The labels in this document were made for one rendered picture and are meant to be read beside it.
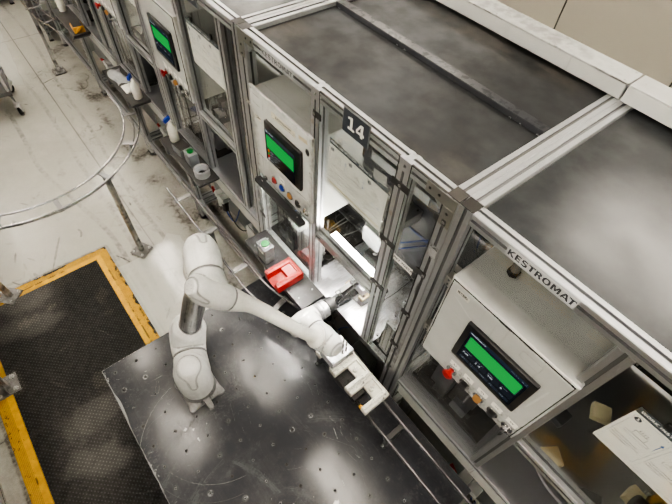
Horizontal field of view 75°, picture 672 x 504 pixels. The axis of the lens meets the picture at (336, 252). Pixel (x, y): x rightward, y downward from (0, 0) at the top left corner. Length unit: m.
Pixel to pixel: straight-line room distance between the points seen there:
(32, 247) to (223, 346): 2.16
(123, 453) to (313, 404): 1.29
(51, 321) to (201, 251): 2.08
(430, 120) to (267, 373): 1.47
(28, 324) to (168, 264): 0.98
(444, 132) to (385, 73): 0.34
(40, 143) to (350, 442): 4.00
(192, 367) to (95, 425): 1.21
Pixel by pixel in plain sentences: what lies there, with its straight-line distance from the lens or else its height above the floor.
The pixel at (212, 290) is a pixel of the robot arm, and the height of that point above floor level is 1.48.
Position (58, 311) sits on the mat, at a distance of 3.67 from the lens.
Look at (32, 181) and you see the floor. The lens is 4.69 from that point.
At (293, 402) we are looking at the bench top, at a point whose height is 0.68.
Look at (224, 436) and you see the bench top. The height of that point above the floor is 0.68.
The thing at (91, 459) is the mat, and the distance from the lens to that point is 3.14.
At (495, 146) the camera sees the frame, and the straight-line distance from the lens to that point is 1.42.
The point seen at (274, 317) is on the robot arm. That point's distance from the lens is 1.82.
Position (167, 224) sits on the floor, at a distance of 3.89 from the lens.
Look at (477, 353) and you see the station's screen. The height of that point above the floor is 1.62.
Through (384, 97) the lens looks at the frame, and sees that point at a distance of 1.51.
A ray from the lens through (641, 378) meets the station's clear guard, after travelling 1.20.
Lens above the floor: 2.83
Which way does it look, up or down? 53 degrees down
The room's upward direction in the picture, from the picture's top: 5 degrees clockwise
